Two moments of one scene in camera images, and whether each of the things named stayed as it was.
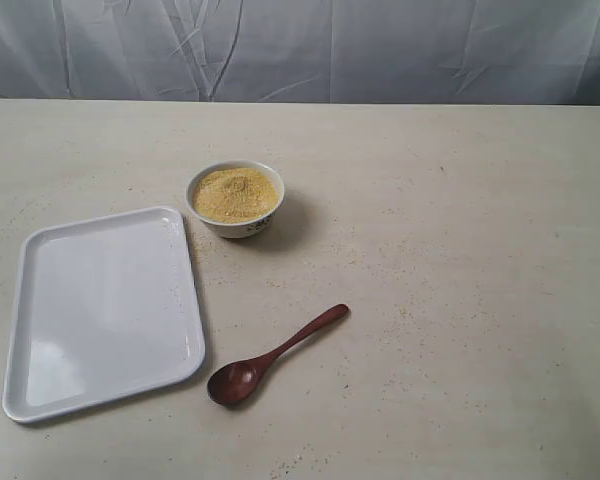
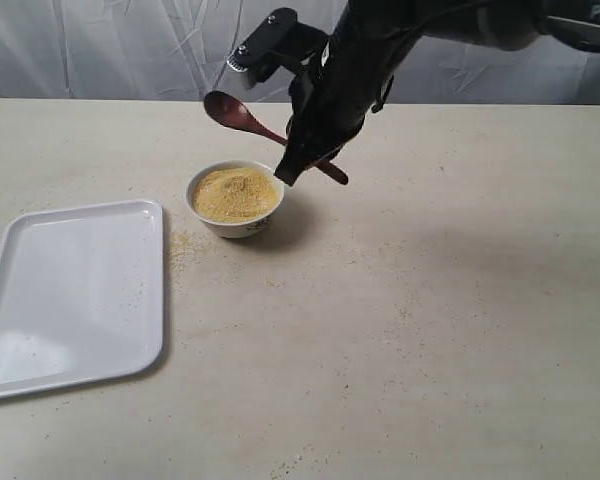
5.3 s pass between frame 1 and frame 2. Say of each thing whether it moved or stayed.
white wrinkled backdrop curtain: stayed
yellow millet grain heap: stayed
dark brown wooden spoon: moved
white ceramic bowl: stayed
